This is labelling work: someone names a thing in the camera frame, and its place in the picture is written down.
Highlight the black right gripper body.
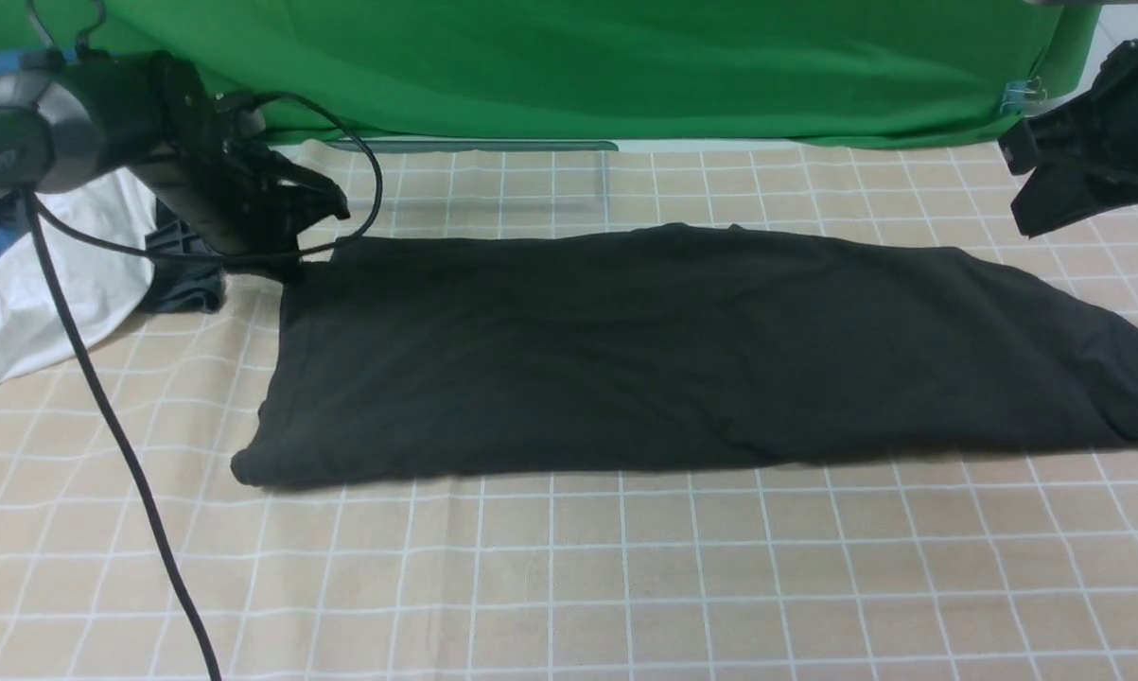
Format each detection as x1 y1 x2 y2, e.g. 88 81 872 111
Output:
998 40 1138 238

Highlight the beige checkered tablecloth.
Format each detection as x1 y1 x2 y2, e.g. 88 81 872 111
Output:
0 140 1138 681

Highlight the white crumpled garment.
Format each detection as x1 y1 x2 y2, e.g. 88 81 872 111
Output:
0 169 156 383

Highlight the dark crumpled garment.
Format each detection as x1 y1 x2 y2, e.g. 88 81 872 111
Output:
137 199 229 315

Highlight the green backdrop cloth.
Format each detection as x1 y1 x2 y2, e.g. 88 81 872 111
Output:
0 0 1105 151

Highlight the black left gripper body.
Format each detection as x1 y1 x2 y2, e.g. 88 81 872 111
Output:
131 92 351 284

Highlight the blue binder clip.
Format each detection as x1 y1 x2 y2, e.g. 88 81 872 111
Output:
998 77 1048 115

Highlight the dark gray long-sleeve top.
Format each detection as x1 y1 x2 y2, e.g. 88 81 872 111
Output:
230 224 1138 490

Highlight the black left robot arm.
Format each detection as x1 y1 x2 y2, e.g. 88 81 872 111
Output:
0 50 351 281

